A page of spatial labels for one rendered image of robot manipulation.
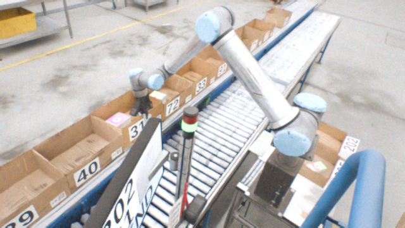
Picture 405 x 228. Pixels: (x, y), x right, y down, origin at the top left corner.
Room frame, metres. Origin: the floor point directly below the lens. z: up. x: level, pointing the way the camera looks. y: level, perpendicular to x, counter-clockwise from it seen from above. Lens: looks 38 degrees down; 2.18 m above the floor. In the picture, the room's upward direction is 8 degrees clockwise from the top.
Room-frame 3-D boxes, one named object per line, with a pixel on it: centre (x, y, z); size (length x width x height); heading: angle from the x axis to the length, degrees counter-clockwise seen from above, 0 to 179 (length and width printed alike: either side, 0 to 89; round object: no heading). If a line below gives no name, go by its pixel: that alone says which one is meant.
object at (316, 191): (1.37, -0.84, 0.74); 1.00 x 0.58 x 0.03; 148
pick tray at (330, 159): (1.39, -0.85, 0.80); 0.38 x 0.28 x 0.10; 56
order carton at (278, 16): (4.13, -1.03, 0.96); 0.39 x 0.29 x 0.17; 152
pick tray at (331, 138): (1.67, -1.01, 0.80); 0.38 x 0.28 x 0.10; 57
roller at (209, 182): (1.21, 0.03, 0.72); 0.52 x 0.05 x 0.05; 62
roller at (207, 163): (1.33, -0.03, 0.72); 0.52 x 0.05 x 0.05; 62
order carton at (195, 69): (2.06, 0.09, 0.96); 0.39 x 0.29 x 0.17; 152
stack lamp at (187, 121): (0.67, 0.02, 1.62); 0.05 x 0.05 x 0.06
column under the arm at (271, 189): (1.07, -0.55, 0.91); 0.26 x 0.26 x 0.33; 58
